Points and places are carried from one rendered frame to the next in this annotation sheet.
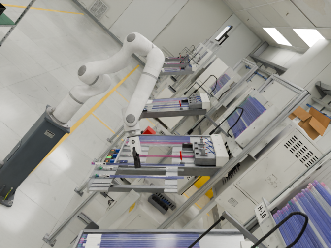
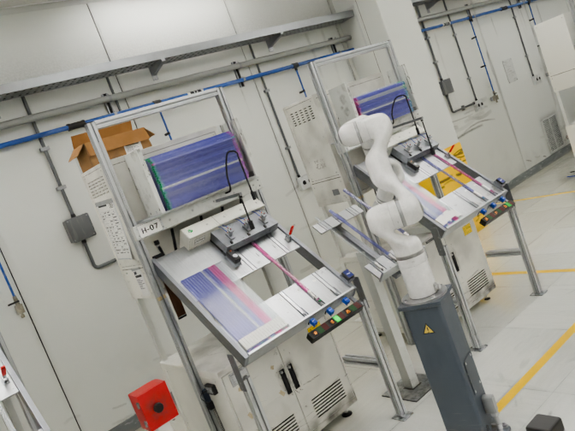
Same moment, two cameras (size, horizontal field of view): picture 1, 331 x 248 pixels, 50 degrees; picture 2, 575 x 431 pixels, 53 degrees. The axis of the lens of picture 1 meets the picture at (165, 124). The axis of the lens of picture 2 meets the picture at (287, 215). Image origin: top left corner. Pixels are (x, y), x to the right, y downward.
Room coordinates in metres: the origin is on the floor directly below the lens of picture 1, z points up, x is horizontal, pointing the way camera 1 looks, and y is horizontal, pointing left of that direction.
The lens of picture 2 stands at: (3.59, 2.41, 1.49)
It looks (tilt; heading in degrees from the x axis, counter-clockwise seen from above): 7 degrees down; 243
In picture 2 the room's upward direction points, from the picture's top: 21 degrees counter-clockwise
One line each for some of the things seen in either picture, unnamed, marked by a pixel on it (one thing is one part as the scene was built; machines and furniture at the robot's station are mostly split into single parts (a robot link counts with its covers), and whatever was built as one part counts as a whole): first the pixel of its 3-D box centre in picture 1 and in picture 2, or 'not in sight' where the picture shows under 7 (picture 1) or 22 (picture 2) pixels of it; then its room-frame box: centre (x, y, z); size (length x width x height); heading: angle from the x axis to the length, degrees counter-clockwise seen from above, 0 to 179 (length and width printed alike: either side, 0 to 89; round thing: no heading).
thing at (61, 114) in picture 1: (67, 108); (417, 275); (2.15, 0.53, 0.79); 0.19 x 0.19 x 0.18
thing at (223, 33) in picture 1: (224, 35); not in sight; (7.23, 0.37, 2.10); 0.58 x 0.14 x 0.41; 9
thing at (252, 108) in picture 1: (249, 120); (197, 169); (2.53, -0.41, 1.52); 0.51 x 0.13 x 0.27; 9
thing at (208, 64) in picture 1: (188, 83); not in sight; (7.25, 0.23, 0.95); 1.36 x 0.82 x 1.90; 99
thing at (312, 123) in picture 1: (305, 115); (133, 135); (2.69, -0.69, 1.82); 0.68 x 0.30 x 0.20; 9
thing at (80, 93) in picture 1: (91, 86); (393, 230); (2.18, 0.51, 1.00); 0.19 x 0.12 x 0.24; 142
